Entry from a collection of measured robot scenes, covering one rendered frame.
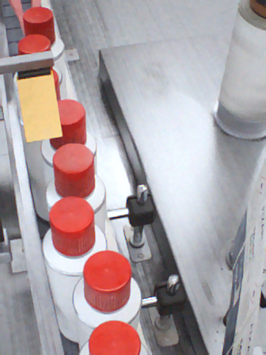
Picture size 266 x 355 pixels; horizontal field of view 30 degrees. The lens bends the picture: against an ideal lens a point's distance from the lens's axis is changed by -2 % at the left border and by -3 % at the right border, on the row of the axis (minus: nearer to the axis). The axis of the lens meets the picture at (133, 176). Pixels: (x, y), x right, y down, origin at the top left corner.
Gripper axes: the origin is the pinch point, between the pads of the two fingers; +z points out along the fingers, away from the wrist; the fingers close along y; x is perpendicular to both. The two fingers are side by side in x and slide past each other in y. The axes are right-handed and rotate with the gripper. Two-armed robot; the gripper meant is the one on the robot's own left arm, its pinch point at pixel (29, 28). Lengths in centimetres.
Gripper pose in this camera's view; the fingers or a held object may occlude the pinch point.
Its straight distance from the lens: 79.3
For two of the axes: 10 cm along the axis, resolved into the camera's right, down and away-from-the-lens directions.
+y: 9.7, -1.8, 1.9
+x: -2.2, -2.0, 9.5
